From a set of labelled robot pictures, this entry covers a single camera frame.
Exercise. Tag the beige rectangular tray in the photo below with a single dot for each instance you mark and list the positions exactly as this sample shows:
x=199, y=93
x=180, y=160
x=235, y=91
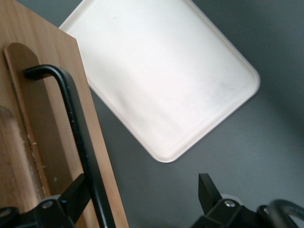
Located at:
x=154, y=71

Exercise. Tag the wooden drawer with scuffed front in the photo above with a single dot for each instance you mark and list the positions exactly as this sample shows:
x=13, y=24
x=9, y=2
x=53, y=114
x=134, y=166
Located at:
x=14, y=26

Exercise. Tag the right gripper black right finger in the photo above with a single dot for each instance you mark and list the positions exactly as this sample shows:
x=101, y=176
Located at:
x=211, y=202

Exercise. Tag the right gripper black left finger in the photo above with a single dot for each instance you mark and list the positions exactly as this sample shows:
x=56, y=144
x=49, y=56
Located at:
x=69, y=202

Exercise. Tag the black hex key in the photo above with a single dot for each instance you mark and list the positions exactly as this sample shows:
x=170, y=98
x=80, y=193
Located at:
x=79, y=135

